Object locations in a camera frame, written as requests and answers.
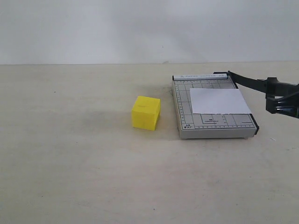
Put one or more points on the black cutter blade arm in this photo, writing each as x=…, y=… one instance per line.
x=271, y=86

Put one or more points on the grey paper cutter base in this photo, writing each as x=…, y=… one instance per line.
x=208, y=126

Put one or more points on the white paper sheet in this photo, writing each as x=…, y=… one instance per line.
x=218, y=101

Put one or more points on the yellow cube block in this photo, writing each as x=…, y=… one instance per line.
x=145, y=113

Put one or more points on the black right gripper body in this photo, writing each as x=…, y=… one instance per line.
x=287, y=105

